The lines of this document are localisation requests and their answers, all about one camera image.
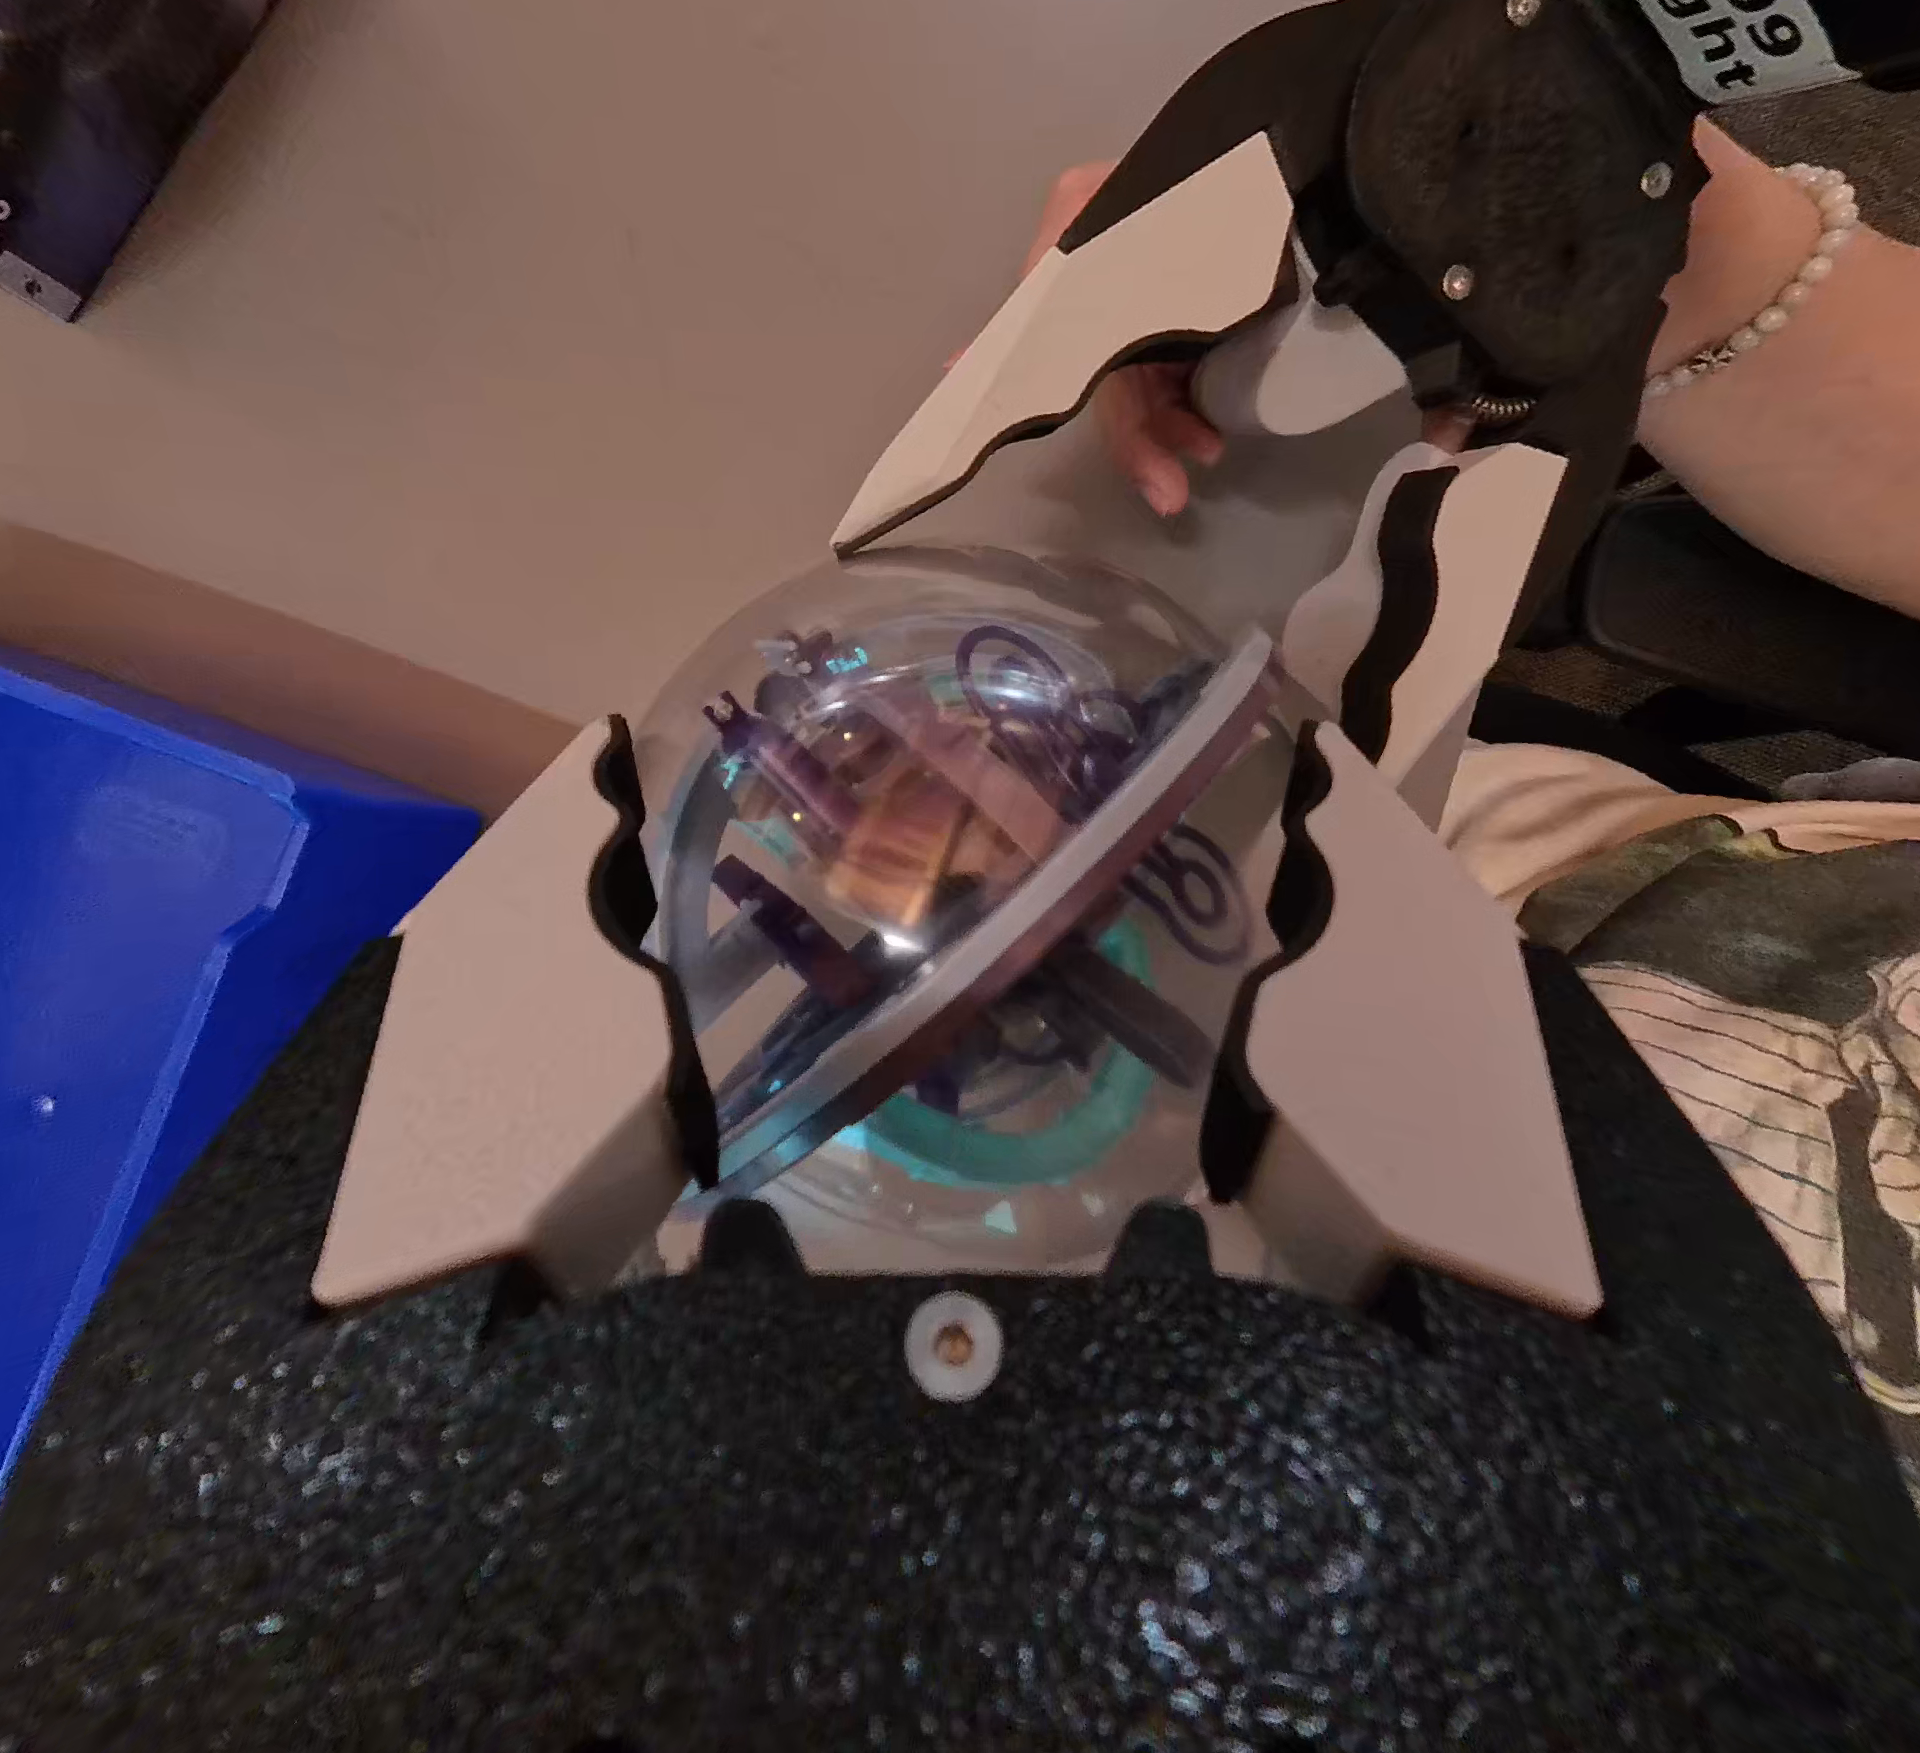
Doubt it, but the pale bead bracelet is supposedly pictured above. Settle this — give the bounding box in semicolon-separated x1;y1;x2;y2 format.
1638;162;1865;403

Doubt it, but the clear maze ball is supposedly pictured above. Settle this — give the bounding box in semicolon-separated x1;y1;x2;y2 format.
637;540;1294;1236

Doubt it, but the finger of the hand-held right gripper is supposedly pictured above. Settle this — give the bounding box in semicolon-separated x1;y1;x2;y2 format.
1283;437;1573;828
828;131;1301;563

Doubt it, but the blue plastic bin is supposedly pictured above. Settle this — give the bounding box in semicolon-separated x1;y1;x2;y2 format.
0;642;485;1485

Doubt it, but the person's printed shirt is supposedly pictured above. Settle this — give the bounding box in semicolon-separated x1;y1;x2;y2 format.
1447;735;1920;1408

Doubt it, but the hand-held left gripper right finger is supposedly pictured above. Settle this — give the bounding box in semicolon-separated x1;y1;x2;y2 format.
1201;718;1606;1321

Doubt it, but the dark printed cardboard box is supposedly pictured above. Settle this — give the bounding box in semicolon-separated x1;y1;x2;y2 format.
0;0;334;322

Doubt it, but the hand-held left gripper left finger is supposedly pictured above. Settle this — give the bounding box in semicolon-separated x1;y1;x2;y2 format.
308;714;722;1316

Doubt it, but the black mesh office chair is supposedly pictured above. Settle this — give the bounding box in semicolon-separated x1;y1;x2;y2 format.
1469;479;1920;792

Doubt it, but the person's right hand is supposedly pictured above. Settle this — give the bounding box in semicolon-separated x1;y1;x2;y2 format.
1042;118;1831;518

